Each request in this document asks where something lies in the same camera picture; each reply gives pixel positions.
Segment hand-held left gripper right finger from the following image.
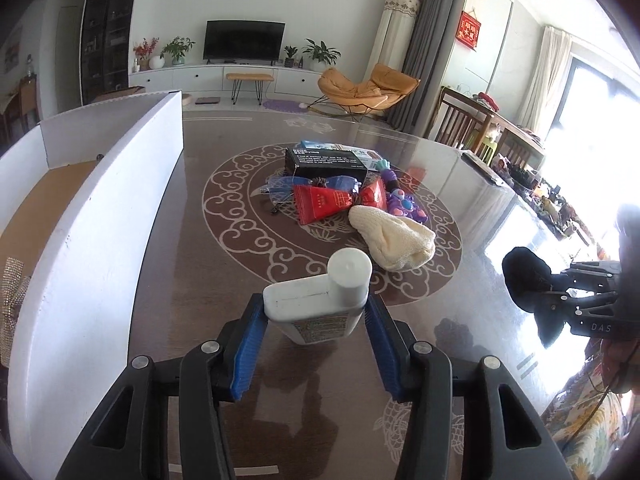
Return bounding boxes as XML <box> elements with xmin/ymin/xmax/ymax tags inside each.
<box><xmin>364</xmin><ymin>295</ymin><xmax>566</xmax><ymax>480</ymax></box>

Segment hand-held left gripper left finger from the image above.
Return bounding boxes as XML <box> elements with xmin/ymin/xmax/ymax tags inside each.
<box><xmin>55</xmin><ymin>294</ymin><xmax>266</xmax><ymax>480</ymax></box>

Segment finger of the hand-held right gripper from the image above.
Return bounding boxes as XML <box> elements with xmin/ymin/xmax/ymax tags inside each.
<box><xmin>550</xmin><ymin>260</ymin><xmax>621</xmax><ymax>292</ymax></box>
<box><xmin>542</xmin><ymin>285</ymin><xmax>590</xmax><ymax>333</ymax></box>

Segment plain black scrunchie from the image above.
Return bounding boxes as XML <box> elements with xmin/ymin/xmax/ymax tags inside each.
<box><xmin>502</xmin><ymin>246</ymin><xmax>572</xmax><ymax>349</ymax></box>

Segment white sunscreen bottle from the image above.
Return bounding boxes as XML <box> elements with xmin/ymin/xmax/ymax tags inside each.
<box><xmin>262</xmin><ymin>249</ymin><xmax>372</xmax><ymax>346</ymax></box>

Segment cream knit hat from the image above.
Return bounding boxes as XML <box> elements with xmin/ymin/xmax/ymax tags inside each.
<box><xmin>348</xmin><ymin>206</ymin><xmax>436</xmax><ymax>272</ymax></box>

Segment purple toy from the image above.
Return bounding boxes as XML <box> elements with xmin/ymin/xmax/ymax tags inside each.
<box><xmin>372</xmin><ymin>159</ymin><xmax>430</xmax><ymax>224</ymax></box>

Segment blue safety glasses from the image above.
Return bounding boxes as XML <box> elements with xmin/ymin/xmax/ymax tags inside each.
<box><xmin>265</xmin><ymin>174</ymin><xmax>362</xmax><ymax>212</ymax></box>

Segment white cardboard box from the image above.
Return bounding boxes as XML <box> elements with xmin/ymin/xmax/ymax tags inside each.
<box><xmin>0</xmin><ymin>90</ymin><xmax>184</xmax><ymax>473</ymax></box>

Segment rhinestone bow hair clip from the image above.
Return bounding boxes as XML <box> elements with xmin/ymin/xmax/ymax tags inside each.
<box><xmin>0</xmin><ymin>257</ymin><xmax>32</xmax><ymax>366</ymax></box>

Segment dark wooden desktop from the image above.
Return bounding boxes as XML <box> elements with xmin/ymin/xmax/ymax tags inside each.
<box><xmin>127</xmin><ymin>107</ymin><xmax>621</xmax><ymax>480</ymax></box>

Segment person's right hand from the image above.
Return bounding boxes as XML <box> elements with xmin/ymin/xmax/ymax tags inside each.
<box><xmin>599</xmin><ymin>337</ymin><xmax>634</xmax><ymax>396</ymax></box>

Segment patterned rug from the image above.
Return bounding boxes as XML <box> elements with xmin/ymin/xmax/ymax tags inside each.
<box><xmin>542</xmin><ymin>374</ymin><xmax>627</xmax><ymax>467</ymax></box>

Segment cluttered wooden side table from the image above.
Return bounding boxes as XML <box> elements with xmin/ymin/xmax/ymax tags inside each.
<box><xmin>480</xmin><ymin>92</ymin><xmax>603</xmax><ymax>247</ymax></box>

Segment black flat object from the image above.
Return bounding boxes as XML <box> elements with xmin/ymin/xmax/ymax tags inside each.
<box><xmin>460</xmin><ymin>150</ymin><xmax>517</xmax><ymax>189</ymax></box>

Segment red snack packet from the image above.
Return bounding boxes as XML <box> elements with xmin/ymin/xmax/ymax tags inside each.
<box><xmin>292</xmin><ymin>179</ymin><xmax>389</xmax><ymax>226</ymax></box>

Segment black rectangular box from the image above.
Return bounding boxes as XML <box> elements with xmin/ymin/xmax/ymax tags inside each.
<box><xmin>285</xmin><ymin>147</ymin><xmax>369</xmax><ymax>184</ymax></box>

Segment light blue box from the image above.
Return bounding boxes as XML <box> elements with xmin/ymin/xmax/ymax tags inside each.
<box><xmin>300</xmin><ymin>141</ymin><xmax>381</xmax><ymax>171</ymax></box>

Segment wooden dining chair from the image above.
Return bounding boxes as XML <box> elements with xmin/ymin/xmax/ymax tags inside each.
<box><xmin>435</xmin><ymin>87</ymin><xmax>493</xmax><ymax>149</ymax></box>

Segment white sheer curtain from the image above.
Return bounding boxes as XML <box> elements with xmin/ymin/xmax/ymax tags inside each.
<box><xmin>520</xmin><ymin>25</ymin><xmax>574</xmax><ymax>133</ymax></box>

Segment purple floor mat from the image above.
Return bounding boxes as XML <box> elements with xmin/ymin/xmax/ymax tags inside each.
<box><xmin>262</xmin><ymin>99</ymin><xmax>311</xmax><ymax>114</ymax></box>

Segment orange lounge chair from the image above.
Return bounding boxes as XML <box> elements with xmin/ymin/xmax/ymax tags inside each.
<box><xmin>307</xmin><ymin>62</ymin><xmax>421</xmax><ymax>122</ymax></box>

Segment grey curtain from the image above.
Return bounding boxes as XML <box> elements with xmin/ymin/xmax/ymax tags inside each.
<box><xmin>385</xmin><ymin>0</ymin><xmax>474</xmax><ymax>136</ymax></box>

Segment wooden bench with metal legs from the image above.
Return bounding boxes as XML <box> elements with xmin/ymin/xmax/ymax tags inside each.
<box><xmin>225</xmin><ymin>72</ymin><xmax>275</xmax><ymax>107</ymax></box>

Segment white television cabinet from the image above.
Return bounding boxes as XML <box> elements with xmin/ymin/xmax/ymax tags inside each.
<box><xmin>129</xmin><ymin>62</ymin><xmax>331</xmax><ymax>106</ymax></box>

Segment standing air conditioner with cover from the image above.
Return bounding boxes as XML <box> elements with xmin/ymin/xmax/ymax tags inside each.
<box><xmin>372</xmin><ymin>0</ymin><xmax>422</xmax><ymax>92</ymax></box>

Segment large leafy potted plant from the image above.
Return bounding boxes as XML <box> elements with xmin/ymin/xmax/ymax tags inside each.
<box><xmin>301</xmin><ymin>38</ymin><xmax>342</xmax><ymax>72</ymax></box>

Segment black television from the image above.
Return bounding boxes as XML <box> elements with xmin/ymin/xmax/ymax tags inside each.
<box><xmin>203</xmin><ymin>20</ymin><xmax>286</xmax><ymax>65</ymax></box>

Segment green potted plant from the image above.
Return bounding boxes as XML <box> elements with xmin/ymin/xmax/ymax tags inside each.
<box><xmin>160</xmin><ymin>36</ymin><xmax>196</xmax><ymax>67</ymax></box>

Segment red flowers in vase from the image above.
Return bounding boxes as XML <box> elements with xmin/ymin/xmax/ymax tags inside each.
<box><xmin>132</xmin><ymin>37</ymin><xmax>161</xmax><ymax>72</ymax></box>

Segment small wooden cabinet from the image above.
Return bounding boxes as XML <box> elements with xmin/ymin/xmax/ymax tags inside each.
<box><xmin>17</xmin><ymin>75</ymin><xmax>41</xmax><ymax>127</ymax></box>

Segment dark glass display cabinet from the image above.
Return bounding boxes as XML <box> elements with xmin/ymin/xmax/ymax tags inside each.
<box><xmin>80</xmin><ymin>0</ymin><xmax>139</xmax><ymax>106</ymax></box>

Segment red wall hanging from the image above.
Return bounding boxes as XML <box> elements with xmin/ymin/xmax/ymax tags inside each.
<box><xmin>460</xmin><ymin>10</ymin><xmax>482</xmax><ymax>51</ymax></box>

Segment wall painting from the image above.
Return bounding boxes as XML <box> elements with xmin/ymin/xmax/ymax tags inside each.
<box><xmin>4</xmin><ymin>27</ymin><xmax>24</xmax><ymax>74</ymax></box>

